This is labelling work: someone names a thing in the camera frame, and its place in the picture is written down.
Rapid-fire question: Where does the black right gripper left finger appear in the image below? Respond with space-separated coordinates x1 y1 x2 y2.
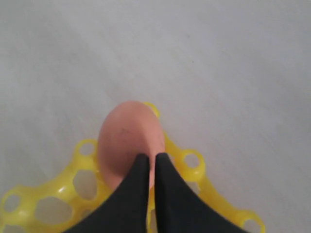
66 154 150 233

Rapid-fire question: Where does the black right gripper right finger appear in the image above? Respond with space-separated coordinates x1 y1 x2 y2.
155 153 245 233

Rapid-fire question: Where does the yellow plastic egg tray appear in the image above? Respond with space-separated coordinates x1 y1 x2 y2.
0 102 266 233

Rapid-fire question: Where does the brown egg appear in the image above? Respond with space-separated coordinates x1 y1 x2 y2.
97 101 165 190

